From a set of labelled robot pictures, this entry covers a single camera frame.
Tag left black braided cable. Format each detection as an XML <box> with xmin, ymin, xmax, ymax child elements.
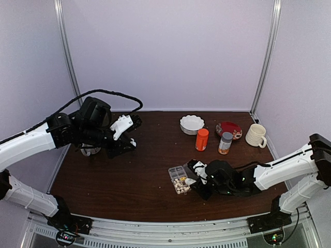
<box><xmin>0</xmin><ymin>89</ymin><xmax>143</xmax><ymax>143</ymax></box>

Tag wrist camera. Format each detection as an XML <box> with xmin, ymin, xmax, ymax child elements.
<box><xmin>110</xmin><ymin>115</ymin><xmax>142</xmax><ymax>141</ymax></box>
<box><xmin>192</xmin><ymin>161</ymin><xmax>207</xmax><ymax>184</ymax></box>

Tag right aluminium frame post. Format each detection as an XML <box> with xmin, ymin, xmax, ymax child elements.
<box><xmin>250</xmin><ymin>0</ymin><xmax>282</xmax><ymax>119</ymax></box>

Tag white fluted bowl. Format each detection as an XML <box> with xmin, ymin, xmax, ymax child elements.
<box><xmin>179</xmin><ymin>115</ymin><xmax>205</xmax><ymax>135</ymax></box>

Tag cream ceramic mug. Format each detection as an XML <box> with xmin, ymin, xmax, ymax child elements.
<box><xmin>245</xmin><ymin>123</ymin><xmax>267</xmax><ymax>148</ymax></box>

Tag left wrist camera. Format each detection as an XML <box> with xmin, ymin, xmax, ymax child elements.
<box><xmin>110</xmin><ymin>115</ymin><xmax>142</xmax><ymax>141</ymax></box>

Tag red patterned plate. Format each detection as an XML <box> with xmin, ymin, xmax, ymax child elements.
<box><xmin>215</xmin><ymin>121</ymin><xmax>243</xmax><ymax>141</ymax></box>

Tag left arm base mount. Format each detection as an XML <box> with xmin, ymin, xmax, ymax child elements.
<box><xmin>45</xmin><ymin>196</ymin><xmax>93</xmax><ymax>247</ymax></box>

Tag aluminium frame post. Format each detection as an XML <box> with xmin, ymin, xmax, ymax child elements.
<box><xmin>54</xmin><ymin>0</ymin><xmax>81</xmax><ymax>97</ymax></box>
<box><xmin>250</xmin><ymin>0</ymin><xmax>282</xmax><ymax>119</ymax></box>

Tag front aluminium rail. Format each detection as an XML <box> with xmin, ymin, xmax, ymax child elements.
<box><xmin>19</xmin><ymin>207</ymin><xmax>321</xmax><ymax>247</ymax></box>

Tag clear plastic pill organizer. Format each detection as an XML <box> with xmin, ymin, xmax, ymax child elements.
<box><xmin>168</xmin><ymin>163</ymin><xmax>197</xmax><ymax>195</ymax></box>

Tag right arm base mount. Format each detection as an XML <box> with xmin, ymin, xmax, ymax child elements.
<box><xmin>247</xmin><ymin>196</ymin><xmax>292</xmax><ymax>246</ymax></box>

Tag white pills in organizer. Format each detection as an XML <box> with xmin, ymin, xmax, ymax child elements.
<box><xmin>173</xmin><ymin>179</ymin><xmax>183</xmax><ymax>189</ymax></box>

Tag left aluminium frame post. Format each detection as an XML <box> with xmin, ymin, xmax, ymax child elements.
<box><xmin>54</xmin><ymin>0</ymin><xmax>81</xmax><ymax>97</ymax></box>

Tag white floral mug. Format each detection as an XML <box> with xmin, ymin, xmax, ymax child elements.
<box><xmin>80</xmin><ymin>148</ymin><xmax>101</xmax><ymax>157</ymax></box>

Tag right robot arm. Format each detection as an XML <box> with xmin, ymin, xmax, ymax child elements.
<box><xmin>185</xmin><ymin>133</ymin><xmax>330</xmax><ymax>228</ymax></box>

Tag shorter small white bottle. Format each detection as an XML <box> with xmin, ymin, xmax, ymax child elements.
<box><xmin>185</xmin><ymin>178</ymin><xmax>196</xmax><ymax>186</ymax></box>

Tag orange pill bottle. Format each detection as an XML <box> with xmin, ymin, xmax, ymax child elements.
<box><xmin>195</xmin><ymin>128</ymin><xmax>209</xmax><ymax>151</ymax></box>

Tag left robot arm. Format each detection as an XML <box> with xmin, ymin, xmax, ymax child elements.
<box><xmin>1</xmin><ymin>97</ymin><xmax>142</xmax><ymax>229</ymax></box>

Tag grey capped white orange bottle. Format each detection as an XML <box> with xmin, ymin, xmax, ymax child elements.
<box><xmin>218</xmin><ymin>132</ymin><xmax>233</xmax><ymax>155</ymax></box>

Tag beige pills in organizer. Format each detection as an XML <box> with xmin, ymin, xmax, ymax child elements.
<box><xmin>176</xmin><ymin>187</ymin><xmax>191</xmax><ymax>195</ymax></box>

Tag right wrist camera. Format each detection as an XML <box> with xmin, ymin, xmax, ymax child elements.
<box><xmin>192</xmin><ymin>161</ymin><xmax>207</xmax><ymax>184</ymax></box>

